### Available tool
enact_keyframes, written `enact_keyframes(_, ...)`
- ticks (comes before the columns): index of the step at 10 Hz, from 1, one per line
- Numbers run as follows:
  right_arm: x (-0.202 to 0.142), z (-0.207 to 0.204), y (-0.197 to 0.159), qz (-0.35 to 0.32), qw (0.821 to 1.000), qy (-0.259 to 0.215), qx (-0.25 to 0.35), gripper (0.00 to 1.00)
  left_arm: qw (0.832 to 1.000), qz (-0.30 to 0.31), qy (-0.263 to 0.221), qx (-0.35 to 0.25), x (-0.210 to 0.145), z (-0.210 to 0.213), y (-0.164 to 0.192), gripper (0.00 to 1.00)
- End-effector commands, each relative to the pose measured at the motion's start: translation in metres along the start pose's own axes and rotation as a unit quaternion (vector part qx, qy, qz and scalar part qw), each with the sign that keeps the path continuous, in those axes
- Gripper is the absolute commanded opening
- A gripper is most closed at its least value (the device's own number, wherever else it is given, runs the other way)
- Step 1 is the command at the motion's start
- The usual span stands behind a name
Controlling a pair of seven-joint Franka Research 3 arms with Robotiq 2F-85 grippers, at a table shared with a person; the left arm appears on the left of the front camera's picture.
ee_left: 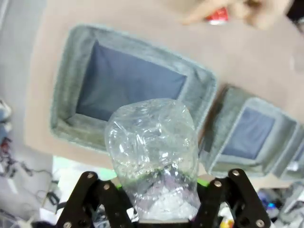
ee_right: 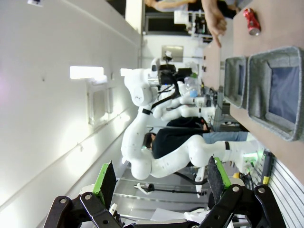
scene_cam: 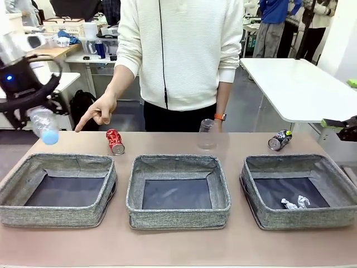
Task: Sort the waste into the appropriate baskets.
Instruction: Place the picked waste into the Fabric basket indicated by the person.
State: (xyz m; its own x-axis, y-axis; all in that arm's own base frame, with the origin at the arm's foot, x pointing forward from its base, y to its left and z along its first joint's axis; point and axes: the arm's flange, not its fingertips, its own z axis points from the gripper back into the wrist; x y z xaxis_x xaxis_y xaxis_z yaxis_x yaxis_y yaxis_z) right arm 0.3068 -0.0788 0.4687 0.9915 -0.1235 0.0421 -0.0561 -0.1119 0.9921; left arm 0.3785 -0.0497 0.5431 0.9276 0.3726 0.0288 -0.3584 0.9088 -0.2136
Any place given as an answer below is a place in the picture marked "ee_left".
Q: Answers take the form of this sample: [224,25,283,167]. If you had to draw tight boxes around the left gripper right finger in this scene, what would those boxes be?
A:
[190,168,271,228]

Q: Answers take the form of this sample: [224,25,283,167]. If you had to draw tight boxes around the crushed red soda can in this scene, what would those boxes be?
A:
[204,6,230,26]

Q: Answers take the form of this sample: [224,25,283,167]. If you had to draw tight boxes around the clear plastic water bottle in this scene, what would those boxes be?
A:
[104,99,200,220]

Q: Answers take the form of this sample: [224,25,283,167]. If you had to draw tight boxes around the person's black trousers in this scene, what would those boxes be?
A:
[286,0,304,31]

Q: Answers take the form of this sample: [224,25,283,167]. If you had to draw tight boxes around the grey fabric basket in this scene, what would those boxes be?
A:
[199,84,299,179]
[276,123,304,181]
[49,23,218,154]

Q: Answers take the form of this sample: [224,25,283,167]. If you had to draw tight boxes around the person's right hand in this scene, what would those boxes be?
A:
[181,0,294,30]

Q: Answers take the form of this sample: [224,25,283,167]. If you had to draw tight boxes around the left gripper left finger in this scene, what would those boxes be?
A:
[56,171,138,228]

